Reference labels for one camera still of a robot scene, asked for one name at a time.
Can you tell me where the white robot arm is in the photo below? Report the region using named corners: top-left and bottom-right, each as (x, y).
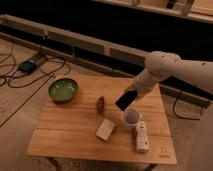
top-left (126, 51), bottom-right (213, 171)

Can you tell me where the white ceramic cup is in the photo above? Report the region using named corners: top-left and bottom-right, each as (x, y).
top-left (122, 108), bottom-right (141, 131)

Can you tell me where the green ceramic bowl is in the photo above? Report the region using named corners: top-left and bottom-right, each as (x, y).
top-left (48, 78), bottom-right (78, 103)

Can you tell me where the small brown object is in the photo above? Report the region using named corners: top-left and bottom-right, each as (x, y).
top-left (97, 96), bottom-right (105, 114)

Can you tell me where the white rectangular sponge block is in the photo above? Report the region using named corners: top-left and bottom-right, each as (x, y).
top-left (96, 119), bottom-right (116, 141)

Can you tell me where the wooden table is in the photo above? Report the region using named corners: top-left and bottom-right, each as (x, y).
top-left (27, 75), bottom-right (177, 164)

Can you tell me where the black power adapter box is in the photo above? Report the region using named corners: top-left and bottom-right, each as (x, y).
top-left (18, 61), bottom-right (37, 74)

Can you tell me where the long metal rail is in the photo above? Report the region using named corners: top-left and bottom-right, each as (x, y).
top-left (0, 13), bottom-right (213, 88)

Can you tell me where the black cables right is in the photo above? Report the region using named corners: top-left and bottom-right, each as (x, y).
top-left (170, 89), bottom-right (204, 122)

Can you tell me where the black floor cables left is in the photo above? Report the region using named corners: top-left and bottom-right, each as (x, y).
top-left (0, 39), bottom-right (72, 128)

